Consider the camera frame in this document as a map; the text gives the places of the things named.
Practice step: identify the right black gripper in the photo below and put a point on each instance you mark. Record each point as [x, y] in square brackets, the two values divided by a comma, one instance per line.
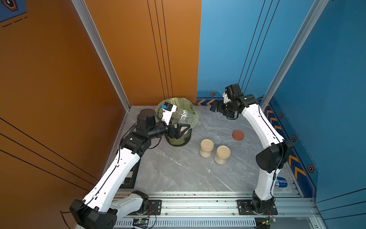
[219, 108]

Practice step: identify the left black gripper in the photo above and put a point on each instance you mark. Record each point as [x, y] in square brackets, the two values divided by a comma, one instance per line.
[176, 134]

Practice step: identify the glass jar with rice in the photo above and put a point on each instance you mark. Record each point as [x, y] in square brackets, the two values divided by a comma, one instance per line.
[184, 117]

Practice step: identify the red jar lid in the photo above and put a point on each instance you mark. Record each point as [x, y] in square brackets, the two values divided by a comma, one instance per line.
[238, 135]

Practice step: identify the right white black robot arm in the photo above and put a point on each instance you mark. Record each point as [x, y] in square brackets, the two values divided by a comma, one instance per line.
[276, 149]

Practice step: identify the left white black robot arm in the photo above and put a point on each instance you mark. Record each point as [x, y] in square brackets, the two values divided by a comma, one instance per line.
[97, 210]

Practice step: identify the rice jar cream lid left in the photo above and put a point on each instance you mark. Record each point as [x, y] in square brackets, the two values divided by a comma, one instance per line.
[206, 148]

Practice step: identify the yellow-green plastic bin liner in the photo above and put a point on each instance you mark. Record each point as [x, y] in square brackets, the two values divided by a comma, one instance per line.
[181, 103]

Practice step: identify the black white checkerboard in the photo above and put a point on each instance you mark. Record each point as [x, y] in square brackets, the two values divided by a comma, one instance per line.
[129, 181]

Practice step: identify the left green circuit board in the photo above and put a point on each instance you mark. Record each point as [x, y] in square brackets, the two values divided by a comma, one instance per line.
[140, 223]

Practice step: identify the green circuit board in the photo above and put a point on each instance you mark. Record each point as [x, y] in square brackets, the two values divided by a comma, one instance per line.
[140, 223]
[267, 223]

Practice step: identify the blue silver can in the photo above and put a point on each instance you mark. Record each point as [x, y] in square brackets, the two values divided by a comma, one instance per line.
[281, 182]

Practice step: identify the right green circuit board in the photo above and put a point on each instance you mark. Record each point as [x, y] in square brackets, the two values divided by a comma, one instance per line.
[267, 223]

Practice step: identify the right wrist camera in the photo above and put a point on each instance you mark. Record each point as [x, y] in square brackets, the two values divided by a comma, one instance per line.
[226, 99]

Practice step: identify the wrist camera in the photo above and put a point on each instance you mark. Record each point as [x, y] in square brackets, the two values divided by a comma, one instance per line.
[168, 110]
[226, 99]

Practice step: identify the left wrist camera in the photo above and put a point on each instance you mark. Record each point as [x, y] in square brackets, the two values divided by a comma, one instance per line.
[168, 110]

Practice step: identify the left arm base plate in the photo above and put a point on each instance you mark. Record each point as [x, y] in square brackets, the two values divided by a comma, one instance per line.
[152, 205]

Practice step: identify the aluminium front rail frame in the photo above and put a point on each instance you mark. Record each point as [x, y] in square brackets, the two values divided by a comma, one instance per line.
[219, 210]

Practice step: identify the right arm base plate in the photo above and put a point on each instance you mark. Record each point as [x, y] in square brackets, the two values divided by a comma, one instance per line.
[256, 207]

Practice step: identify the right aluminium corner post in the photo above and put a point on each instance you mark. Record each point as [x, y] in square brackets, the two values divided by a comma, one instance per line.
[309, 22]

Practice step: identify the aluminium corner post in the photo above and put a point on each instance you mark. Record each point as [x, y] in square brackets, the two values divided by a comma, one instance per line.
[87, 20]
[309, 22]

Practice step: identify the left aluminium corner post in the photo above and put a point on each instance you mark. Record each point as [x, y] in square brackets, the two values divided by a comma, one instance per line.
[87, 20]

